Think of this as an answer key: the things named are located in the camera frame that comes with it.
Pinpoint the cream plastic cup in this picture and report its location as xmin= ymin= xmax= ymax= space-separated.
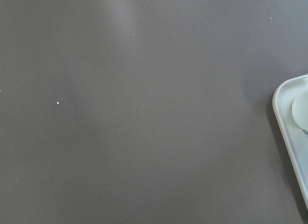
xmin=291 ymin=91 xmax=308 ymax=131

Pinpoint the cream serving tray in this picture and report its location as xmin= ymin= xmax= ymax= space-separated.
xmin=272 ymin=75 xmax=308 ymax=205

